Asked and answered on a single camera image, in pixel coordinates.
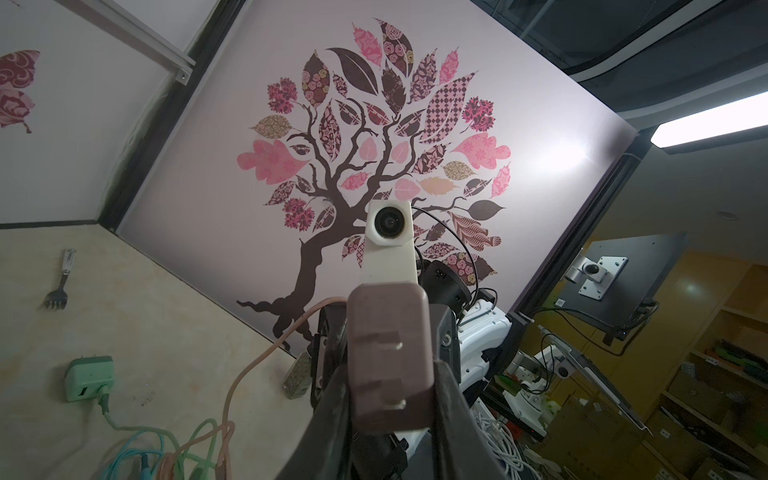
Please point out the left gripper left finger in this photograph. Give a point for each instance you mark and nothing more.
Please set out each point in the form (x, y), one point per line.
(323, 452)

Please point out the metal fork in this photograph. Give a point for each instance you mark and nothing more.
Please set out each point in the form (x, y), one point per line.
(58, 298)

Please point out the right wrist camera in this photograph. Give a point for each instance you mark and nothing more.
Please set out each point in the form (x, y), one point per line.
(389, 250)

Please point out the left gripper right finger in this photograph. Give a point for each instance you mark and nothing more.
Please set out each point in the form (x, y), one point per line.
(460, 451)

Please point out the pink charger plug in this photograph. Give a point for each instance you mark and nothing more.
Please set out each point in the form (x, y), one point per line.
(390, 358)

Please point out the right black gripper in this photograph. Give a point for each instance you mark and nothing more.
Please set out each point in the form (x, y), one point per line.
(448, 296)

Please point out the green charger plug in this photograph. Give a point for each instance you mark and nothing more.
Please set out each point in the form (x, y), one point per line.
(89, 377)

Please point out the back aluminium rail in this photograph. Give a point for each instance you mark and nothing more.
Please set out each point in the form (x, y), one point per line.
(118, 22)

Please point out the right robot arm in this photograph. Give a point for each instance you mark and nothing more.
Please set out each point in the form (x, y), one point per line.
(469, 337)

